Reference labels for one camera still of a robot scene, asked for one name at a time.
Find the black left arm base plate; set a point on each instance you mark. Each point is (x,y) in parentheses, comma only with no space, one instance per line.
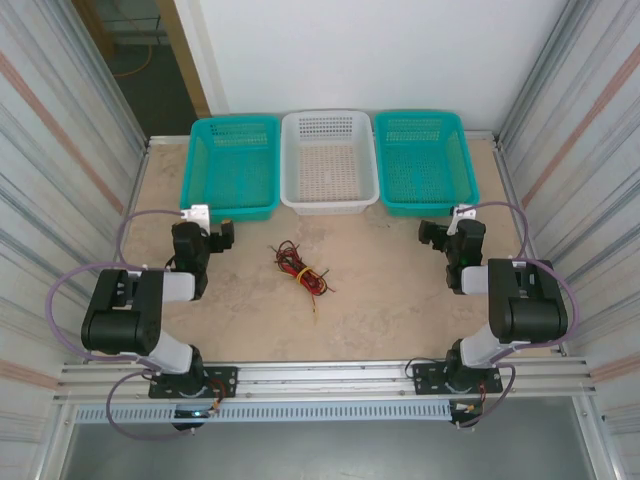
(225,380)

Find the wooden door frame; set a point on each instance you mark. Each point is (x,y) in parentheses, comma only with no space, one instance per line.
(185,50)

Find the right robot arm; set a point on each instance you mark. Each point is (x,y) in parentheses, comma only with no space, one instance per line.
(535,310)

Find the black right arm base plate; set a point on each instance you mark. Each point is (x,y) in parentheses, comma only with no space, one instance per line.
(425,377)

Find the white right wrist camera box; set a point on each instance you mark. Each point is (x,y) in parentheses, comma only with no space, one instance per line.
(462,212)

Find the teal plastic basket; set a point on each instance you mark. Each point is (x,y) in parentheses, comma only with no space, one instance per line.
(425,160)
(230,165)

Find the white plastic basket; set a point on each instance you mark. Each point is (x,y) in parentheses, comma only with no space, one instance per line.
(327,160)

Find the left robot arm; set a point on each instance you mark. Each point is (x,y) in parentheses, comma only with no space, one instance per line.
(120,320)

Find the aluminium table frame bar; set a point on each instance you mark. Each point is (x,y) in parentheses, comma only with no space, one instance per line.
(480,135)

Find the aluminium mounting rail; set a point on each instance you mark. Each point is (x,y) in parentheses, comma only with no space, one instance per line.
(325,375)

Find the wooden cabinet frame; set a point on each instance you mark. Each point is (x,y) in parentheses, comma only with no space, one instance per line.
(95,25)

